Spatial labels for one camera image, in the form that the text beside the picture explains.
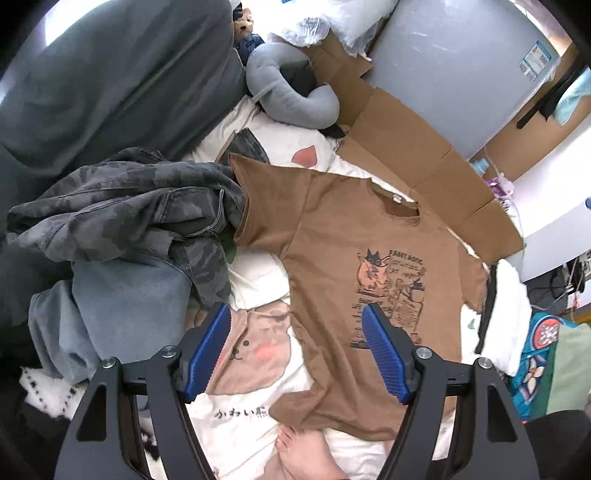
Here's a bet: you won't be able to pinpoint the brown cardboard sheet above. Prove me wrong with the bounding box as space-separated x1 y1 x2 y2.
303 35 523 264

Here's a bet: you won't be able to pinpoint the cream bear print bedsheet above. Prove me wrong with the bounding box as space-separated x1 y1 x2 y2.
189 98 394 479

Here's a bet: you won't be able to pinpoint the dark green pillow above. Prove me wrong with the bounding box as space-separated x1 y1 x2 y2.
0 0 249 324

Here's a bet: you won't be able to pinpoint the white folded towel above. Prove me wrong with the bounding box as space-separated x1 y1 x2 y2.
478 260 532 377

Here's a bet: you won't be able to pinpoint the brown graphic t-shirt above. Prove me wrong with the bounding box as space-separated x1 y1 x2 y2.
230 156 488 441

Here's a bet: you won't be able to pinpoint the small teddy bear toy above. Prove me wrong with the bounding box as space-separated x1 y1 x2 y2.
232 3 264 65

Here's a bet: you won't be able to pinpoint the black trousers of person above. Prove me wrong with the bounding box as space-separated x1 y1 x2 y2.
525 410 591 480

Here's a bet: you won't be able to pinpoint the teal patterned bag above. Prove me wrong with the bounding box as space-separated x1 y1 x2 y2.
507 312 576 422

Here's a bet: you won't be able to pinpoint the green fabric item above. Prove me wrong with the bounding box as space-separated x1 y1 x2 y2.
547 324 591 414

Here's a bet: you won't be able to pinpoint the grey blue garment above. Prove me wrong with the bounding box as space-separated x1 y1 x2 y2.
28 255 190 384

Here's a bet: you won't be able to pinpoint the blue detergent bottle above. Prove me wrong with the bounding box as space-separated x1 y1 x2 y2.
471 158 489 177

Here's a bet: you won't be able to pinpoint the grey camouflage jacket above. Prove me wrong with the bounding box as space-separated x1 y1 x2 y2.
7 129 270 307

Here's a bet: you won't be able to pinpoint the grey neck pillow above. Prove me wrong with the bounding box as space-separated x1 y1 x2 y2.
245 43 339 130

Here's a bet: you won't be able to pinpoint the person bare foot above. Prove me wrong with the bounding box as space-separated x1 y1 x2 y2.
276 426 349 480

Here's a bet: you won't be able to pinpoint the white spotted plush fabric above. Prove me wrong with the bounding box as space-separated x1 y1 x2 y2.
19 366 160 462

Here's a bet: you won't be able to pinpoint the grey wrapped mattress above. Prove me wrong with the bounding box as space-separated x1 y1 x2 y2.
365 0 561 160

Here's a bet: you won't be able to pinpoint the white pillow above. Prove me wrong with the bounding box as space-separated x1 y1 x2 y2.
259 0 399 56

